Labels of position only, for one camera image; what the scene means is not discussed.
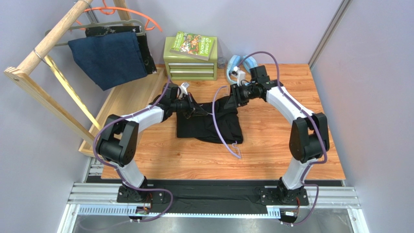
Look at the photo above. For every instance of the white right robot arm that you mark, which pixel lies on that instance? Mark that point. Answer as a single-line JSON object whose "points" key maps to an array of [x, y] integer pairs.
{"points": [[309, 139]]}

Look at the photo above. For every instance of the navy blue trousers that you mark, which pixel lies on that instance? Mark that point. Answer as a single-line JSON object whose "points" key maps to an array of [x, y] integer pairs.
{"points": [[109, 60]]}

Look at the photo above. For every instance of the yellow hanger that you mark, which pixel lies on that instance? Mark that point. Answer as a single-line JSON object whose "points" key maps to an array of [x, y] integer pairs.
{"points": [[68, 88]]}

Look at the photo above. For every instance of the aluminium rail frame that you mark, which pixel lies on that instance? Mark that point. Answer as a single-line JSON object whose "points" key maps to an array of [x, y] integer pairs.
{"points": [[94, 199]]}

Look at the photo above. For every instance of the black trousers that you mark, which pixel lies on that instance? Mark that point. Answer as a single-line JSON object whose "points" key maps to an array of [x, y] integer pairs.
{"points": [[202, 127]]}

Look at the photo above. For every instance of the light blue headphones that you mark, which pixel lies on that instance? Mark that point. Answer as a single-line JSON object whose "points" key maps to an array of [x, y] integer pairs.
{"points": [[248, 63]]}

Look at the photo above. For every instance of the black patterned garment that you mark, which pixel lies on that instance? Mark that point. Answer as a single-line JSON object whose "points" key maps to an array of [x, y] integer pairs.
{"points": [[141, 38]]}

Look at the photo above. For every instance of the black base mat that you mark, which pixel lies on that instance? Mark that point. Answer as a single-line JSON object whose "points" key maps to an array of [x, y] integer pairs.
{"points": [[208, 196]]}

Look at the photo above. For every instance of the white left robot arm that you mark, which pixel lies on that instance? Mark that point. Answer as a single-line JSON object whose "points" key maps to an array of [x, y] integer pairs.
{"points": [[116, 143]]}

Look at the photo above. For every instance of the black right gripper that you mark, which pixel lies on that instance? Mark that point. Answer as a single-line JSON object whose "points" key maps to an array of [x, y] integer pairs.
{"points": [[235, 95]]}

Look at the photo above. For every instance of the small glass jar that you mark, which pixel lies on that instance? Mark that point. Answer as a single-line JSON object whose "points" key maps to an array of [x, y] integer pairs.
{"points": [[221, 62]]}

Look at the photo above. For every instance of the green drawer cabinet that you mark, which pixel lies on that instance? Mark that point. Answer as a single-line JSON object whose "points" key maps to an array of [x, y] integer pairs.
{"points": [[180, 67]]}

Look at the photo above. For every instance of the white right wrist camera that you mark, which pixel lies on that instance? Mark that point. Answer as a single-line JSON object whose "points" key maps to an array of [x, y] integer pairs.
{"points": [[239, 75]]}

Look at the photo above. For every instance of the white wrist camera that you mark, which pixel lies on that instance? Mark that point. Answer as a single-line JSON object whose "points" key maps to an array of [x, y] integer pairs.
{"points": [[183, 89], [239, 75]]}

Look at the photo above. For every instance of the grey hanger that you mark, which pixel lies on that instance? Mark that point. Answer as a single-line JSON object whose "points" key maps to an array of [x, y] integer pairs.
{"points": [[112, 23]]}

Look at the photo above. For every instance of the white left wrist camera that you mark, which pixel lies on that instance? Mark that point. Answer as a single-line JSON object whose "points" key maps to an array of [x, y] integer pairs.
{"points": [[183, 89]]}

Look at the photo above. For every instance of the orange hanger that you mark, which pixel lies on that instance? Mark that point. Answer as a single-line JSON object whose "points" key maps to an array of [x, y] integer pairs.
{"points": [[124, 13]]}

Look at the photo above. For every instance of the green illustrated book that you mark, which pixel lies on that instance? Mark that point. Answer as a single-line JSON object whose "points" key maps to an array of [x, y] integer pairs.
{"points": [[193, 45]]}

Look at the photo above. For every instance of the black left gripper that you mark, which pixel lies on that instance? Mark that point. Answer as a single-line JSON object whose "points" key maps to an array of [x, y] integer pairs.
{"points": [[194, 109]]}

